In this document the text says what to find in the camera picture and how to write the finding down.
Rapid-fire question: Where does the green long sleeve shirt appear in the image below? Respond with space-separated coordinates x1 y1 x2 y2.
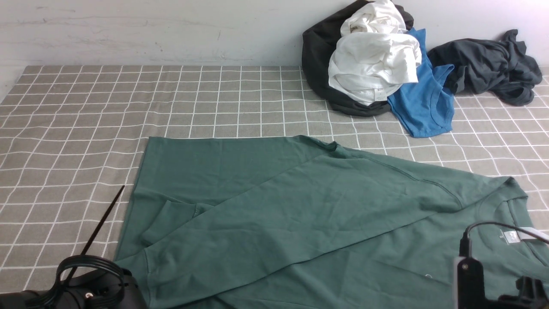
115 136 533 309

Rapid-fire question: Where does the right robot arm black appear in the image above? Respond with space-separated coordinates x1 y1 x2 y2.
486 276 549 309

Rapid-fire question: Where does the black garment under white shirt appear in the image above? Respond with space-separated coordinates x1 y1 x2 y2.
302 0 414 117

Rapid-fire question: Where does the white shirt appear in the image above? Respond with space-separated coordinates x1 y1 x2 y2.
328 0 422 106

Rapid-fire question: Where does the blue shirt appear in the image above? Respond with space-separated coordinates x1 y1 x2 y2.
388 29 454 138

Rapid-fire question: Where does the dark grey crumpled shirt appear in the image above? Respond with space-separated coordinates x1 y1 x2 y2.
427 29 543 107

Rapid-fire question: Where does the beige grid tablecloth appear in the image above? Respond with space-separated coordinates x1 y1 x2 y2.
1 65 548 294

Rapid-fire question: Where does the black cable tie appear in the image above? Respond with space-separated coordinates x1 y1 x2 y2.
63 185 126 287

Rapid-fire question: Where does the black cable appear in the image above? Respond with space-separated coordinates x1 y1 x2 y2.
459 221 549 258

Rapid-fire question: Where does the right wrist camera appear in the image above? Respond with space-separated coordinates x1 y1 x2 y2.
453 235 488 309

